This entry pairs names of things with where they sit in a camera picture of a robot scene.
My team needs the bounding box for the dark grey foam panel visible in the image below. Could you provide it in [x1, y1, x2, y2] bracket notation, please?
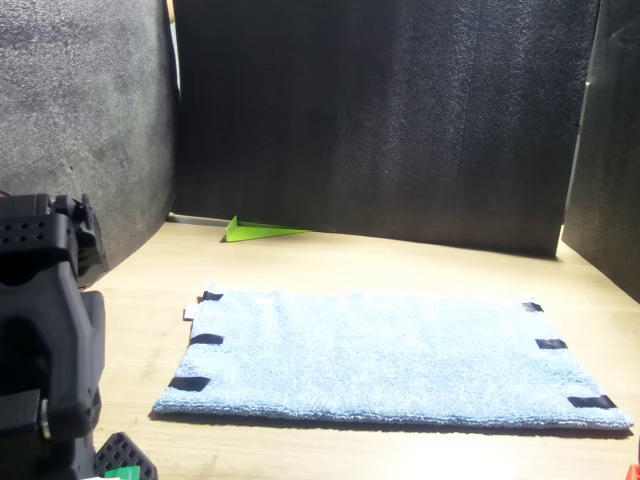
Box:
[171, 0, 601, 260]
[561, 0, 640, 305]
[0, 0, 181, 289]

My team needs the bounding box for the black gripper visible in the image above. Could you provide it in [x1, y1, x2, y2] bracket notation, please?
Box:
[54, 193, 109, 289]

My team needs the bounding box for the green table clamp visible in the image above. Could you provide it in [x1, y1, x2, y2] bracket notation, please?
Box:
[102, 464, 142, 480]

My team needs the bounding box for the lime green triangular bracket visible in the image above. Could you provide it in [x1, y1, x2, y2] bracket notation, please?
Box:
[221, 215, 312, 245]

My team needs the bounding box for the light blue towel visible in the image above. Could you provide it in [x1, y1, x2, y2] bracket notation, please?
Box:
[149, 284, 635, 432]

